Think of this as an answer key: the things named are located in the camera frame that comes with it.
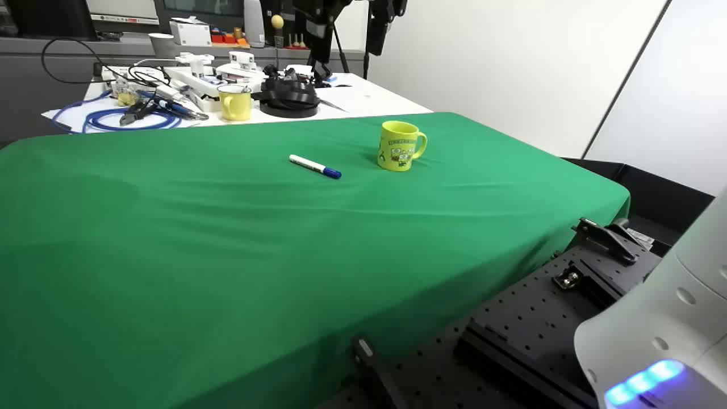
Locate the yellow ball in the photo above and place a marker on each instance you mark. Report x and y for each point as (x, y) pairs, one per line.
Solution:
(278, 22)

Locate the white box appliance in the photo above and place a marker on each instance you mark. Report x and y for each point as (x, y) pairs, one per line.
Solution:
(188, 33)

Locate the white marker blue cap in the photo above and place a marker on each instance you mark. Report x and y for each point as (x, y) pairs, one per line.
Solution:
(313, 166)

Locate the white device pile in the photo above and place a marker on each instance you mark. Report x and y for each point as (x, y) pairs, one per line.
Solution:
(195, 79)

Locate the small plain yellow cup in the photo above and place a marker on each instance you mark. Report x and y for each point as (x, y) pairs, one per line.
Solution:
(234, 106)

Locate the green table cloth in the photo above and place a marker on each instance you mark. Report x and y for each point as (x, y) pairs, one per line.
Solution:
(227, 264)

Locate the black round coiled device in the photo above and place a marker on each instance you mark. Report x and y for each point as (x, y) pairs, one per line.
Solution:
(286, 93)

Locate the large black monitor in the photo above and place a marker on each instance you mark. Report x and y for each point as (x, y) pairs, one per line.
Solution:
(200, 9)

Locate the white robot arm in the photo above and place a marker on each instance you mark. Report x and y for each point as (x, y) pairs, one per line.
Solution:
(667, 318)

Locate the black stand pole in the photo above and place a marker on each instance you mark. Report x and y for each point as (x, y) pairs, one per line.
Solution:
(383, 14)

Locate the black flat screen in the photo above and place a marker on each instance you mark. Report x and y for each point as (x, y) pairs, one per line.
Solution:
(49, 14)

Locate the red small items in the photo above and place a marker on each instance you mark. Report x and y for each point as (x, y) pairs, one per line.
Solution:
(227, 34)

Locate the black clamp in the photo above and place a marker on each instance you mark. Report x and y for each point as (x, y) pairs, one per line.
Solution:
(376, 370)
(580, 275)
(609, 239)

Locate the yellow cartoon mug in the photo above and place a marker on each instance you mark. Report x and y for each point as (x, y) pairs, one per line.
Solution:
(394, 149)

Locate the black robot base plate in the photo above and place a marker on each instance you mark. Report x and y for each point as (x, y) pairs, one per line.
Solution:
(522, 354)

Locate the black perforated breadboard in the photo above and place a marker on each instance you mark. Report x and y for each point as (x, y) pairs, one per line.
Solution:
(513, 303)

